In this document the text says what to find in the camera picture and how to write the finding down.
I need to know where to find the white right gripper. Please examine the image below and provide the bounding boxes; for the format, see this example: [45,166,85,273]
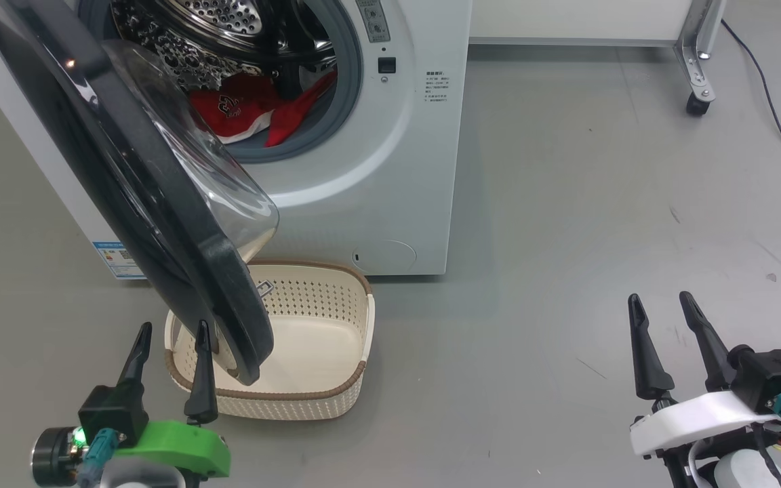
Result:
[628,291,781,457]

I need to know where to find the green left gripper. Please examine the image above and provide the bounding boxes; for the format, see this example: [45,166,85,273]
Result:
[113,320,232,479]

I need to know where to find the dark grey washing machine door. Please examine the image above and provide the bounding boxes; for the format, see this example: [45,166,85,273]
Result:
[0,0,280,387]

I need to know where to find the red and white garment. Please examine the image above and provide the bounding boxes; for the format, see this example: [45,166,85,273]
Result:
[189,71,337,148]

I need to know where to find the cream perforated laundry basket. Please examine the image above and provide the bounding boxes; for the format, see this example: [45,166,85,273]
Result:
[164,260,376,422]

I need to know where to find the white front-load washing machine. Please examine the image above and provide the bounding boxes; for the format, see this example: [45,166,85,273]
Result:
[0,0,473,280]

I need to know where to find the blue energy label sticker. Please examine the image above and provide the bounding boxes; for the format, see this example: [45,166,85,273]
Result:
[91,241,147,280]

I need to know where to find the white cabinet panel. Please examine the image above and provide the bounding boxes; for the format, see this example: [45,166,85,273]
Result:
[468,0,693,47]

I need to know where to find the grey warning label sticker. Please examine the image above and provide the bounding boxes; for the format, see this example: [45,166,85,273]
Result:
[355,0,391,43]

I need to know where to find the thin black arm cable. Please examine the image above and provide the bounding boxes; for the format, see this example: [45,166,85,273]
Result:
[750,424,781,488]

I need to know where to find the black floor cable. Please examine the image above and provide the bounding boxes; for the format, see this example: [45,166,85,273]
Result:
[721,19,781,189]

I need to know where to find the metal frame leg with caster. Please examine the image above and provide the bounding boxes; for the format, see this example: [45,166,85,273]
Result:
[674,0,727,116]

